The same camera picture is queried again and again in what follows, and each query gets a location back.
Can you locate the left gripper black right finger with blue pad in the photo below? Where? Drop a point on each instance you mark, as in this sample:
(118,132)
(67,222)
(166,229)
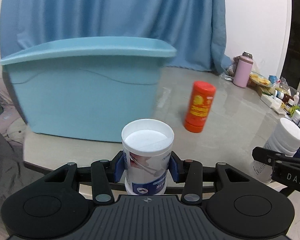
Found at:
(190,172)

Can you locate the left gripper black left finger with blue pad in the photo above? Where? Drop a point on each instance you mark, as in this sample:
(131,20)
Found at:
(104,172)

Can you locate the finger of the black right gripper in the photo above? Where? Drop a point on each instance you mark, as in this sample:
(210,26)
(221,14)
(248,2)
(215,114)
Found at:
(285,170)

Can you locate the white ribbed-cap bottle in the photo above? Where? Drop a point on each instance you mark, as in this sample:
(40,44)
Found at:
(285,139)

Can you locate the white cylindrical canister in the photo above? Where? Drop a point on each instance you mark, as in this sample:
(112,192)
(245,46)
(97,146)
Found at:
(147,147)

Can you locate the orange cylindrical bottle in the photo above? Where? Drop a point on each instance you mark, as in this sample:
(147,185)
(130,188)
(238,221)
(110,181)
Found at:
(200,102)

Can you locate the white flat box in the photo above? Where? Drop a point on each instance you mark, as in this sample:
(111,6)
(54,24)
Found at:
(273,103)

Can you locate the light blue plastic bin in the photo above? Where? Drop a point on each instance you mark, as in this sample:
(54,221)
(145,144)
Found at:
(87,88)

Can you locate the plate of food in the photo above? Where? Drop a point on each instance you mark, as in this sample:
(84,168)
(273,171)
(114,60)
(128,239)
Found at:
(259,79)

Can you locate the pink cartoon blanket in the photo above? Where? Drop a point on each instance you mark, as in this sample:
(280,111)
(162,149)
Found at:
(12,126)

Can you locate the pink thermos bottle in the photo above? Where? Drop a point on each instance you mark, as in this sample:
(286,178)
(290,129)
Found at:
(243,69)

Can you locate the blue curtain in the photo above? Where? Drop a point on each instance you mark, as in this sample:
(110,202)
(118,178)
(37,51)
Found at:
(196,28)

